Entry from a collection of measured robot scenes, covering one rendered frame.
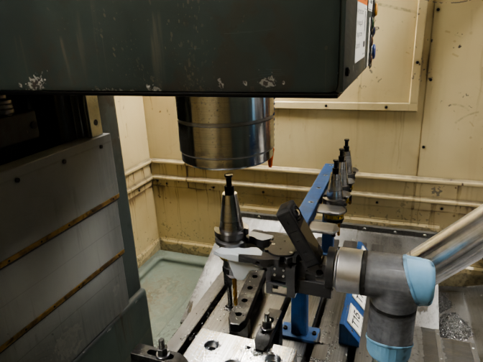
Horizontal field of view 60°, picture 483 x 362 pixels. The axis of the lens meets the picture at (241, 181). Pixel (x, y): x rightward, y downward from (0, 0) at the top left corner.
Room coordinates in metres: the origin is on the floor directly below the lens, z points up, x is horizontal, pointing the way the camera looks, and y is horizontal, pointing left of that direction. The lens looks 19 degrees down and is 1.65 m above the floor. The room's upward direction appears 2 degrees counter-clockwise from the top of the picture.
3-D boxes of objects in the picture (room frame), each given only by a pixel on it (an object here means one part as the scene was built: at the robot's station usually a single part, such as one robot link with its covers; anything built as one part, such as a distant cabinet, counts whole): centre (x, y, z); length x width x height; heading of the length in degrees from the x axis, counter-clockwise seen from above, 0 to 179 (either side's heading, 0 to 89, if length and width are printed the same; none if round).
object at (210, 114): (0.69, 0.02, 1.51); 0.16 x 0.16 x 0.12
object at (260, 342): (0.80, -0.05, 0.97); 0.13 x 0.03 x 0.15; 159
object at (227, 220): (0.69, 0.02, 1.35); 0.04 x 0.04 x 0.07
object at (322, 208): (0.98, -0.22, 1.21); 0.07 x 0.05 x 0.01; 69
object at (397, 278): (0.59, -0.25, 1.26); 0.11 x 0.08 x 0.09; 69
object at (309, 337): (0.90, -0.13, 1.05); 0.10 x 0.05 x 0.30; 69
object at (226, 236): (0.69, 0.02, 1.30); 0.06 x 0.06 x 0.03
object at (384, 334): (0.61, -0.25, 1.16); 0.11 x 0.08 x 0.11; 160
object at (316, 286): (0.65, -0.10, 1.25); 0.12 x 0.08 x 0.09; 69
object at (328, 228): (0.88, -0.18, 1.21); 0.07 x 0.05 x 0.01; 69
